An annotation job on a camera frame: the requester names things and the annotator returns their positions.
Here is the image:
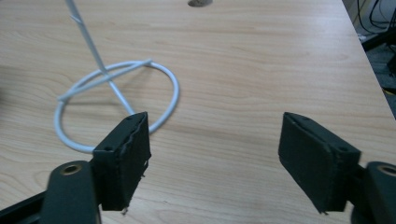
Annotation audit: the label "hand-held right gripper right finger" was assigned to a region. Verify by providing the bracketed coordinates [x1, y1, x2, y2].
[277, 111, 362, 216]

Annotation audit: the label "white cable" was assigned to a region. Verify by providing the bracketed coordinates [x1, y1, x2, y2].
[53, 58, 181, 154]

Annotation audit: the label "black metal stand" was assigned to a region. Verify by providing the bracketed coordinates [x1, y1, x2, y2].
[361, 28, 396, 52]

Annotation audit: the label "thin white cable tie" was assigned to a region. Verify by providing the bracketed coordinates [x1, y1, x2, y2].
[64, 0, 136, 116]

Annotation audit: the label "black cables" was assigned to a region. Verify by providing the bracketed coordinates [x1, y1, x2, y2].
[356, 0, 396, 32]

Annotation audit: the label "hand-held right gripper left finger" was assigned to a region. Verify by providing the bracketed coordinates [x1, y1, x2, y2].
[92, 111, 153, 216]

